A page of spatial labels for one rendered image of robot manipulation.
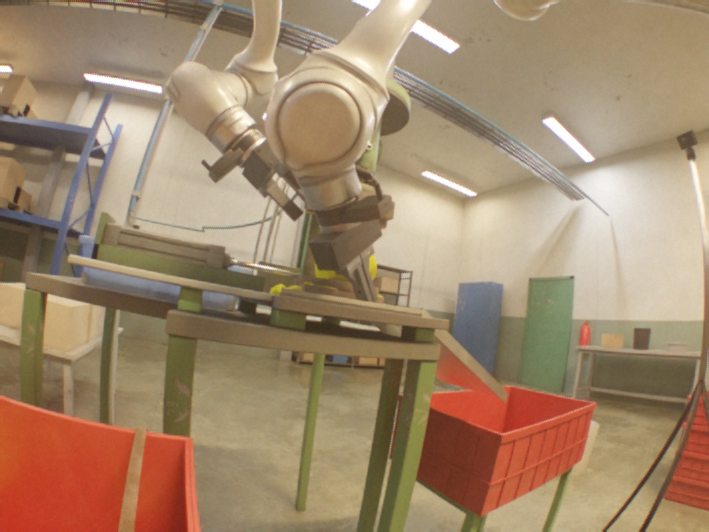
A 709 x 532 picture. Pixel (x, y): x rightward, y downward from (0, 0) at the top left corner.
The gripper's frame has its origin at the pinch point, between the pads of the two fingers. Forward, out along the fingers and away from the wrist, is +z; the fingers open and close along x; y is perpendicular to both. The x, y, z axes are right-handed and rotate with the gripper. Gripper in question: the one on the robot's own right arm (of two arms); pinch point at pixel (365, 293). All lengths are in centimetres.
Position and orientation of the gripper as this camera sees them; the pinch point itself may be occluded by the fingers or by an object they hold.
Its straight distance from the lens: 59.0
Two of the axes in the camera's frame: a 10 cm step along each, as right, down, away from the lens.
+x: -5.5, 4.8, -6.8
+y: -7.8, -0.2, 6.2
